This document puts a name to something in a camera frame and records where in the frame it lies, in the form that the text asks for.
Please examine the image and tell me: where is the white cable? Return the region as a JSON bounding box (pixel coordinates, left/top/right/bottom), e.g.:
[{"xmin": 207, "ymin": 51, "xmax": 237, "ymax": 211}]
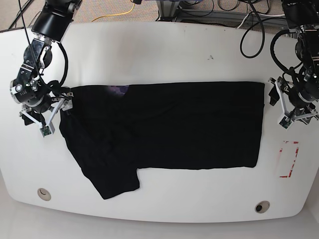
[{"xmin": 236, "ymin": 11, "xmax": 286, "ymax": 29}]

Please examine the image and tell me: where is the black t-shirt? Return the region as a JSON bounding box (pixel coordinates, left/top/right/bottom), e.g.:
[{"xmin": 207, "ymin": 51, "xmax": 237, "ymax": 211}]
[{"xmin": 59, "ymin": 82, "xmax": 265, "ymax": 200}]

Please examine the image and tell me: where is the right table cable grommet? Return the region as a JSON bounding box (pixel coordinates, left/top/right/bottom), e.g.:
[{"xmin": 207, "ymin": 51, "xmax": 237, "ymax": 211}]
[{"xmin": 255, "ymin": 201, "xmax": 270, "ymax": 214}]

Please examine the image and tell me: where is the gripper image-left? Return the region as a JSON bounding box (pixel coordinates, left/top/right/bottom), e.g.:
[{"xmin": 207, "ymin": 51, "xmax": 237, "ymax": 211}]
[{"xmin": 19, "ymin": 92, "xmax": 74, "ymax": 130}]

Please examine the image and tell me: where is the yellow cable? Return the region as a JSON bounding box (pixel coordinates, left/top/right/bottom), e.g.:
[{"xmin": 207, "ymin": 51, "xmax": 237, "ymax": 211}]
[{"xmin": 92, "ymin": 2, "xmax": 138, "ymax": 22}]

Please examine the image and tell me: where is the table cable grommet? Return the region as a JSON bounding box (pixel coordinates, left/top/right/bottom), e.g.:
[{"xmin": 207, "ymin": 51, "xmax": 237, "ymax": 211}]
[
  {"xmin": 37, "ymin": 188, "xmax": 51, "ymax": 201},
  {"xmin": 255, "ymin": 201, "xmax": 270, "ymax": 214}
]

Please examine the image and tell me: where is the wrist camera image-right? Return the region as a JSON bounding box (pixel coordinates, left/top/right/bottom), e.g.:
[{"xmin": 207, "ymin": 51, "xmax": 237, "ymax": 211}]
[{"xmin": 279, "ymin": 116, "xmax": 294, "ymax": 130}]

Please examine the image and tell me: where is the left table cable grommet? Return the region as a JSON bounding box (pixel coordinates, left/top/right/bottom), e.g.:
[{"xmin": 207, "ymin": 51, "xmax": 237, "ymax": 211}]
[{"xmin": 37, "ymin": 188, "xmax": 51, "ymax": 201}]

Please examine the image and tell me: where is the red tape rectangle marking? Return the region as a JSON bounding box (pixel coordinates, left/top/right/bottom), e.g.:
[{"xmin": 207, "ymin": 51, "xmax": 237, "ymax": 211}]
[{"xmin": 276, "ymin": 141, "xmax": 300, "ymax": 178}]

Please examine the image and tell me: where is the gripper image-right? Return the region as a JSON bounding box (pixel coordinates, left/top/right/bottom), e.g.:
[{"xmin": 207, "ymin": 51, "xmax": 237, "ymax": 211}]
[{"xmin": 268, "ymin": 77, "xmax": 319, "ymax": 125}]

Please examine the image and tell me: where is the aluminium frame stand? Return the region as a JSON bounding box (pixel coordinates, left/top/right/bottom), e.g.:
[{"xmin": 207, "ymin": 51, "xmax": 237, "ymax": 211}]
[{"xmin": 155, "ymin": 0, "xmax": 288, "ymax": 34}]

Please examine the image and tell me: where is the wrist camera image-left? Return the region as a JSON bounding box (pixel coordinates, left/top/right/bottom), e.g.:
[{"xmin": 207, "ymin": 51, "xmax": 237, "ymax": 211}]
[{"xmin": 40, "ymin": 126, "xmax": 55, "ymax": 137}]

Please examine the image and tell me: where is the black floor cable left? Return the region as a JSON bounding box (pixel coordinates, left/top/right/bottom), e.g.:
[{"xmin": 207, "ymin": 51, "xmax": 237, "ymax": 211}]
[{"xmin": 8, "ymin": 0, "xmax": 43, "ymax": 29}]

